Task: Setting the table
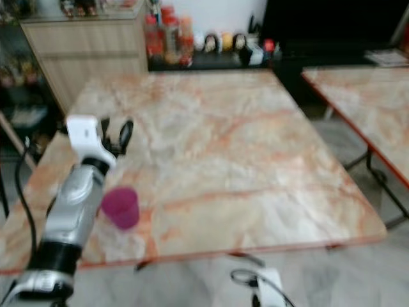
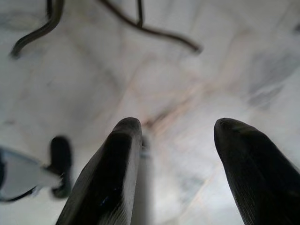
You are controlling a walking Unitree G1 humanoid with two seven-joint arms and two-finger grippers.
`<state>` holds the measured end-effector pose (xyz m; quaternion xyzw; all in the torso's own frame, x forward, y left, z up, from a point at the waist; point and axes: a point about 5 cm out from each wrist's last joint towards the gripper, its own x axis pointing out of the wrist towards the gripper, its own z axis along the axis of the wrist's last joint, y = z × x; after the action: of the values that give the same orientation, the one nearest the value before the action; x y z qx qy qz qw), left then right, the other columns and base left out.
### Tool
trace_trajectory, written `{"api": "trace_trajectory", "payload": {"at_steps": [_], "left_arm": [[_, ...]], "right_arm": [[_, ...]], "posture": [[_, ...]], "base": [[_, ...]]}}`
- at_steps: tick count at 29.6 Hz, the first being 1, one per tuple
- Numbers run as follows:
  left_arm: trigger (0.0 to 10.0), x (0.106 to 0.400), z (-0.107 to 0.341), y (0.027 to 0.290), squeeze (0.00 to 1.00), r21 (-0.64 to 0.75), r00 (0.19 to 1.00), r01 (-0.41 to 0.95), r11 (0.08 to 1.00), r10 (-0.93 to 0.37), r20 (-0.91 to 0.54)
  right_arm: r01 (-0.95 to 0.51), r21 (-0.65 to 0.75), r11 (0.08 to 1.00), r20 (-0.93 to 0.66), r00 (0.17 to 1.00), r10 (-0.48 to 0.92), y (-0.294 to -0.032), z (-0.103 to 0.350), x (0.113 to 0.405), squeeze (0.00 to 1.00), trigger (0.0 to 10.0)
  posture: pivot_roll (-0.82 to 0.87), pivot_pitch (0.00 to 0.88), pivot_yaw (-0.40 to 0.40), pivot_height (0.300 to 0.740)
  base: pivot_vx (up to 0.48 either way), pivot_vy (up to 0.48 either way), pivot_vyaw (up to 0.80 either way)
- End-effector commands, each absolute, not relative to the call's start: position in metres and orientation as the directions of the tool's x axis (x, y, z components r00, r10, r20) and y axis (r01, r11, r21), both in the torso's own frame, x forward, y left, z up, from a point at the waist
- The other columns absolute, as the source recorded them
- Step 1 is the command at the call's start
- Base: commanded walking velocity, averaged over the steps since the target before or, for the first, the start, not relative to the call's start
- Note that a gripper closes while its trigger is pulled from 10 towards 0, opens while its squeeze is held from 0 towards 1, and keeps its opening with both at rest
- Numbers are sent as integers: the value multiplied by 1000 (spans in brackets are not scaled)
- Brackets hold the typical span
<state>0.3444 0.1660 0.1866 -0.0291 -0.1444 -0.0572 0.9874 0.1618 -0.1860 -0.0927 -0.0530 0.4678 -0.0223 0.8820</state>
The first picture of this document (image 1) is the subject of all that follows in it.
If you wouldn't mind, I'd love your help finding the purple plastic cup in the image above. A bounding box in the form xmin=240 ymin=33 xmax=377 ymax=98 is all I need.
xmin=100 ymin=186 xmax=141 ymax=230

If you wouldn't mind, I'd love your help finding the light wood cabinet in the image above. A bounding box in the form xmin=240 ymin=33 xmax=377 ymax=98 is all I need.
xmin=19 ymin=14 xmax=149 ymax=114

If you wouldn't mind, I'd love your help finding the black shelf rack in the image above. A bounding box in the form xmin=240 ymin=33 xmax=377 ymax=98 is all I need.
xmin=0 ymin=18 xmax=69 ymax=140

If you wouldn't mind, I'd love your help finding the black low television stand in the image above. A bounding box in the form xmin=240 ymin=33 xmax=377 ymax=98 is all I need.
xmin=147 ymin=41 xmax=409 ymax=74

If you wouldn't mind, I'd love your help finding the small white figurine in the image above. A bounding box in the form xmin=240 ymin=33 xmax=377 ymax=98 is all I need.
xmin=193 ymin=31 xmax=205 ymax=52

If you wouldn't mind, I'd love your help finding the small black figurine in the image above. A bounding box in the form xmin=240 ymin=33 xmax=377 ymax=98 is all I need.
xmin=204 ymin=33 xmax=222 ymax=54

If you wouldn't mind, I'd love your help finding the small yellow figurine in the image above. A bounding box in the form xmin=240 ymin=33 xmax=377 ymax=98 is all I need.
xmin=220 ymin=31 xmax=233 ymax=51

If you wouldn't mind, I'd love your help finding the small dark figurine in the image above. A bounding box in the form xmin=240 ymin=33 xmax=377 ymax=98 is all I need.
xmin=233 ymin=33 xmax=249 ymax=52

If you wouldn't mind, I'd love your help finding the small white box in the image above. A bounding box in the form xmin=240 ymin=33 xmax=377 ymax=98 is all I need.
xmin=245 ymin=45 xmax=266 ymax=65

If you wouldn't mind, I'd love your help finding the small red-capped container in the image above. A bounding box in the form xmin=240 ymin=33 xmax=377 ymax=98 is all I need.
xmin=263 ymin=39 xmax=276 ymax=62

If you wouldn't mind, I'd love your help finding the black television screen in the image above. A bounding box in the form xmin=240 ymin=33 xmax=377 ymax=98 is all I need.
xmin=260 ymin=0 xmax=409 ymax=44

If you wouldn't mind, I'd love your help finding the printed paper leaflet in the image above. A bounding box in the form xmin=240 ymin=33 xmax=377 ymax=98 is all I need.
xmin=363 ymin=49 xmax=409 ymax=67

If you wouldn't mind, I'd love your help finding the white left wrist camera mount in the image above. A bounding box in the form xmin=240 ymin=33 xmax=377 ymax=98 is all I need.
xmin=66 ymin=114 xmax=114 ymax=169

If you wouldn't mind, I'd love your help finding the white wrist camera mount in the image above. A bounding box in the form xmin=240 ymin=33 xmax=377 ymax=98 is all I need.
xmin=66 ymin=114 xmax=114 ymax=169
xmin=254 ymin=267 xmax=286 ymax=307

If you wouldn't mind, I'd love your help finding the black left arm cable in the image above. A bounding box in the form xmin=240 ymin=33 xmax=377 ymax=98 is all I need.
xmin=15 ymin=131 xmax=70 ymax=255

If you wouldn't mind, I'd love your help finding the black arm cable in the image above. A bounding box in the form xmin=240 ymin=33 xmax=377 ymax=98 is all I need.
xmin=229 ymin=268 xmax=296 ymax=307
xmin=15 ymin=131 xmax=70 ymax=255

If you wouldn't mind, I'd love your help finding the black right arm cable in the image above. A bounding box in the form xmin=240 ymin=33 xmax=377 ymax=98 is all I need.
xmin=229 ymin=268 xmax=296 ymax=307

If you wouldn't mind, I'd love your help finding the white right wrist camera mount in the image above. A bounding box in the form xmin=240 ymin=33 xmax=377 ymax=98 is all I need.
xmin=254 ymin=267 xmax=286 ymax=307

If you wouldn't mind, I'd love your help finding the black metal table frame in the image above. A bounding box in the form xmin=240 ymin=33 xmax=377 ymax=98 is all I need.
xmin=344 ymin=146 xmax=409 ymax=226

